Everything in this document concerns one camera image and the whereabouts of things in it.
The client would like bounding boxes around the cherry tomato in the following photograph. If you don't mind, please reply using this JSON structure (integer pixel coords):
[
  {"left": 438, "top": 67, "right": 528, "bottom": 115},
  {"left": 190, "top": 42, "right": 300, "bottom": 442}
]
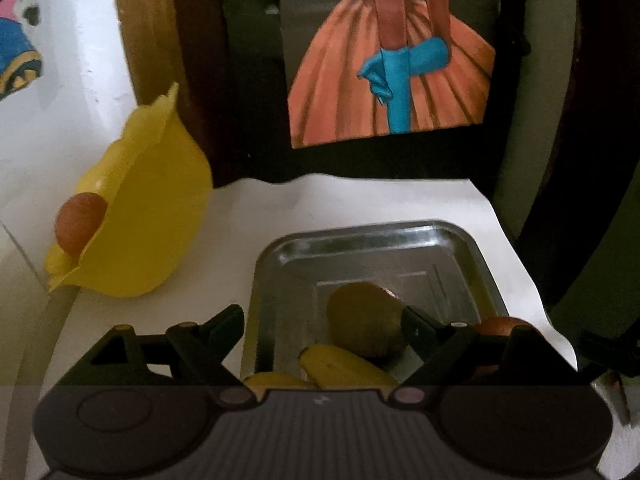
[{"left": 473, "top": 316, "right": 532, "bottom": 337}]

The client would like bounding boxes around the short yellow banana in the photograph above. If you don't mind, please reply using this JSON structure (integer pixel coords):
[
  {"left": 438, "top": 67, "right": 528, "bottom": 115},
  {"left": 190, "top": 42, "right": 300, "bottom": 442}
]
[{"left": 244, "top": 372, "right": 317, "bottom": 401}]

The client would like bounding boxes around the large brown kiwi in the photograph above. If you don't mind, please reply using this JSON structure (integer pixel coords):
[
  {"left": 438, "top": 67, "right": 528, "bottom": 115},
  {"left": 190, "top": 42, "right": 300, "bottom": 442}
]
[{"left": 326, "top": 282, "right": 407, "bottom": 368}]

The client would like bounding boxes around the long yellow banana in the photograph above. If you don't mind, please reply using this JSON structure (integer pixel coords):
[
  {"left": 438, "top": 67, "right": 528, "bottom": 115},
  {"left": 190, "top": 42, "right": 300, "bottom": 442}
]
[{"left": 298, "top": 344, "right": 399, "bottom": 391}]

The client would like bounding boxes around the red apple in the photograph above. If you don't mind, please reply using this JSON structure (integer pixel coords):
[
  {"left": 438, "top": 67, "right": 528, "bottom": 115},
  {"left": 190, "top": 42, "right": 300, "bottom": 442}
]
[{"left": 54, "top": 192, "right": 108, "bottom": 258}]

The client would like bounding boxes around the metal baking tray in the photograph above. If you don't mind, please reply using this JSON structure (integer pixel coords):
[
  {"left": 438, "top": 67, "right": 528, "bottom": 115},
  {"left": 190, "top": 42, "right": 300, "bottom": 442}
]
[{"left": 240, "top": 219, "right": 511, "bottom": 391}]

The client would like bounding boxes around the yellow plastic colander bowl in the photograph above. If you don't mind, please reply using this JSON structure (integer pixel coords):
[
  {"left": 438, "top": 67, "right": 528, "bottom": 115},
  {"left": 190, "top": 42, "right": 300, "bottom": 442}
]
[{"left": 44, "top": 84, "right": 213, "bottom": 298}]

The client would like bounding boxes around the dark cabinet door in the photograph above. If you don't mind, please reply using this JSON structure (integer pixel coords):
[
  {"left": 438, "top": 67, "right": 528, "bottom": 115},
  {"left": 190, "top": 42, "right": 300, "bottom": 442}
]
[{"left": 214, "top": 0, "right": 576, "bottom": 235}]

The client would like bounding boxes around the orange dress lady poster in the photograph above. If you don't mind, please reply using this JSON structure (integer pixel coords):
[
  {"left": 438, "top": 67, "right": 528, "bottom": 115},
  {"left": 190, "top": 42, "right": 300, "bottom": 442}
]
[{"left": 288, "top": 0, "right": 496, "bottom": 148}]

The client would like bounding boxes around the brown wooden door frame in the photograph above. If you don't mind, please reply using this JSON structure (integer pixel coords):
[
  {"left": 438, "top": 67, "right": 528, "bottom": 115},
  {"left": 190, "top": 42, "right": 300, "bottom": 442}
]
[{"left": 116, "top": 0, "right": 226, "bottom": 156}]

